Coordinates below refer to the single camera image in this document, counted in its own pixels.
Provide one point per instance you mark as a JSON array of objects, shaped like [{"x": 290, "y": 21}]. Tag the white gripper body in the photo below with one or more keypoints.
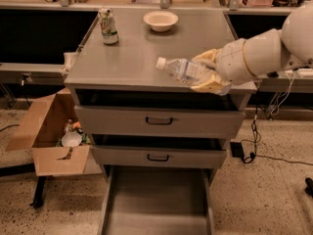
[{"x": 232, "y": 62}]

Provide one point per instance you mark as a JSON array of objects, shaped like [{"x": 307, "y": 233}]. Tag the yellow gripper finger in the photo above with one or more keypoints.
[
  {"x": 215, "y": 85},
  {"x": 207, "y": 58}
]

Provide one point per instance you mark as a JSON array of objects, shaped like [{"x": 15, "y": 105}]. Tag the clear blue plastic bottle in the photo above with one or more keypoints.
[{"x": 185, "y": 71}]

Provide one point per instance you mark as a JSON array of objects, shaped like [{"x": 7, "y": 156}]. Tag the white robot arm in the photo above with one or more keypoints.
[{"x": 288, "y": 48}]

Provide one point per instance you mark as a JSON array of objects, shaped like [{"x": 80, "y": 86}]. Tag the grey drawer cabinet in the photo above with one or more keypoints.
[{"x": 125, "y": 74}]

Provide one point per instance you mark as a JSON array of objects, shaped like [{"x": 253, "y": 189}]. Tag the grey top drawer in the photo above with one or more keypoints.
[{"x": 141, "y": 121}]

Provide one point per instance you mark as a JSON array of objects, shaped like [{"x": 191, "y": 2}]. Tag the grey drawer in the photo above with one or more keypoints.
[
  {"x": 157, "y": 201},
  {"x": 141, "y": 121},
  {"x": 158, "y": 151}
]

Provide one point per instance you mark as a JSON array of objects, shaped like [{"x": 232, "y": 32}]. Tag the grey middle drawer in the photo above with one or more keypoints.
[{"x": 158, "y": 151}]

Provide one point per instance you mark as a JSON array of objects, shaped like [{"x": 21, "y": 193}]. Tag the grey bottom drawer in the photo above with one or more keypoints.
[{"x": 157, "y": 201}]

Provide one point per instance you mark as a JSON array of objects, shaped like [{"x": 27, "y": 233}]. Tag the small bottle in box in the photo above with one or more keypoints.
[{"x": 68, "y": 127}]

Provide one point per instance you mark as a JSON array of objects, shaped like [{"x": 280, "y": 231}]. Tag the white bowl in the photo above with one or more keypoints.
[{"x": 160, "y": 21}]

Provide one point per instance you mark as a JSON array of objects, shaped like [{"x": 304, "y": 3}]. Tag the white power strip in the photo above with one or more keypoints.
[{"x": 300, "y": 73}]

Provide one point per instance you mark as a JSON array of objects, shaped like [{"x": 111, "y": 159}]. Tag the white cup in box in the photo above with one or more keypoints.
[{"x": 71, "y": 139}]

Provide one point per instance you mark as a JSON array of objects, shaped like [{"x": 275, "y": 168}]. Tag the cardboard box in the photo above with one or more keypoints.
[{"x": 40, "y": 130}]

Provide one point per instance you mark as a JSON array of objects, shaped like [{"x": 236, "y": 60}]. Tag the black device on rail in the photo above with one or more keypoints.
[{"x": 273, "y": 74}]

